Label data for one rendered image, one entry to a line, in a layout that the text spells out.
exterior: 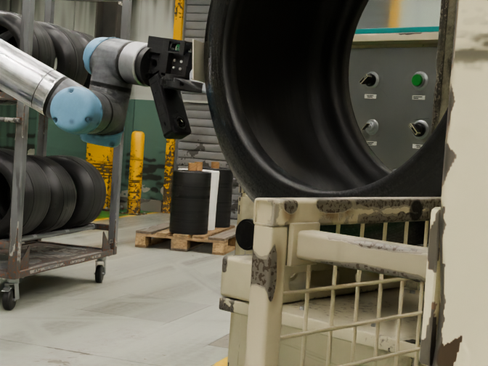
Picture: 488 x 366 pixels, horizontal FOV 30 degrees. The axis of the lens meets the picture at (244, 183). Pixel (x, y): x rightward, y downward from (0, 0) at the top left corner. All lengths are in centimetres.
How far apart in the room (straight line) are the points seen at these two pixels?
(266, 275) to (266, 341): 4
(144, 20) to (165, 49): 1021
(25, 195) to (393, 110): 341
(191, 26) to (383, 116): 961
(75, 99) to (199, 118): 991
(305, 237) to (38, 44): 461
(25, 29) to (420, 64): 338
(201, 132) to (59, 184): 597
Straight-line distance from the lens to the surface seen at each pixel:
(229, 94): 129
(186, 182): 789
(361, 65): 200
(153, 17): 1168
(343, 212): 64
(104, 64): 164
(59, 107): 150
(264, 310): 60
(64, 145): 1218
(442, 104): 153
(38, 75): 155
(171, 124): 152
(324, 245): 58
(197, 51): 137
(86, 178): 586
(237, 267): 130
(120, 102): 164
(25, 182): 512
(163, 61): 152
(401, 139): 193
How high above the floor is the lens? 104
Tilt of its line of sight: 3 degrees down
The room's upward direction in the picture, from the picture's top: 4 degrees clockwise
